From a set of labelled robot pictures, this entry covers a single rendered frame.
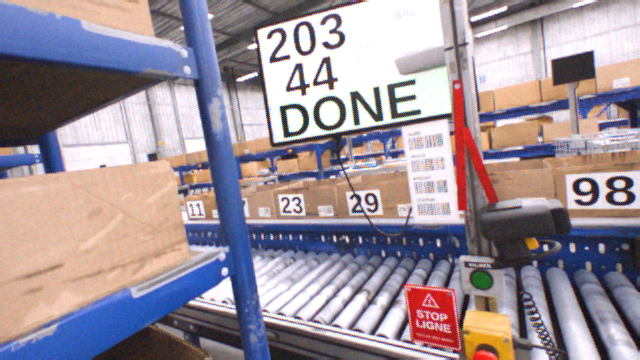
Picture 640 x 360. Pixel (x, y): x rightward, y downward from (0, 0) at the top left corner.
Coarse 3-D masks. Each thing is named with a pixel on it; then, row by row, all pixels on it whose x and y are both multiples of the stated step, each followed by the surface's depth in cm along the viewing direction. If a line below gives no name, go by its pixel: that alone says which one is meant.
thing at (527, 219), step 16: (496, 208) 50; (512, 208) 48; (528, 208) 47; (544, 208) 46; (560, 208) 45; (480, 224) 51; (496, 224) 49; (512, 224) 48; (528, 224) 47; (544, 224) 46; (560, 224) 45; (496, 240) 50; (512, 240) 49; (528, 240) 49; (512, 256) 50; (528, 256) 49
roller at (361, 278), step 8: (376, 256) 126; (368, 264) 119; (376, 264) 121; (360, 272) 113; (368, 272) 114; (352, 280) 107; (360, 280) 108; (344, 288) 102; (352, 288) 103; (360, 288) 106; (336, 296) 98; (344, 296) 98; (352, 296) 101; (328, 304) 94; (336, 304) 94; (344, 304) 96; (320, 312) 90; (328, 312) 90; (336, 312) 92; (312, 320) 87; (320, 320) 86; (328, 320) 88
